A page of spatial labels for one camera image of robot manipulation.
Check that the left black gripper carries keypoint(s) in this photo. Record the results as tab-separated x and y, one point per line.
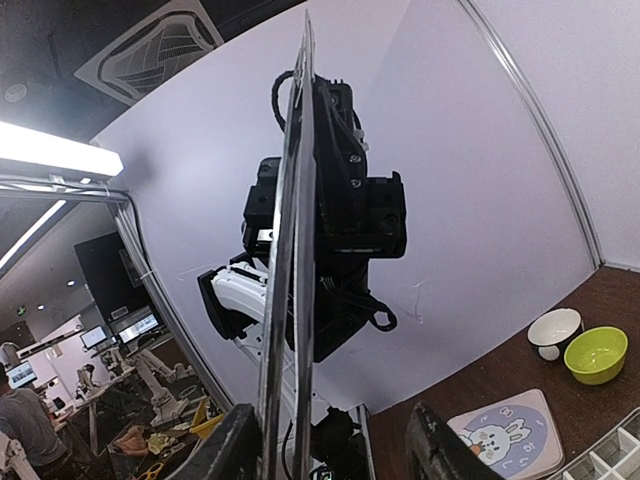
358	218

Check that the lime green bowl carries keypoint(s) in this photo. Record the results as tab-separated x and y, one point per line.
597	356

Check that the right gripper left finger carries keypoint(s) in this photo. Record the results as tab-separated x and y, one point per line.
230	452

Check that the pink compartment tin box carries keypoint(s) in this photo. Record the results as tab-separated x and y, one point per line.
614	456

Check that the bunny picture tin lid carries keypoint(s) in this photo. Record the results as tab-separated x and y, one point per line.
516	437

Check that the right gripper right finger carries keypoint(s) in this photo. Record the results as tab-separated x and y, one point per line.
435	452

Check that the metal tongs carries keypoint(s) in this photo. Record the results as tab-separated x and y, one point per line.
291	279

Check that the black white small bowl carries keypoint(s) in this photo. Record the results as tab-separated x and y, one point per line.
551	333

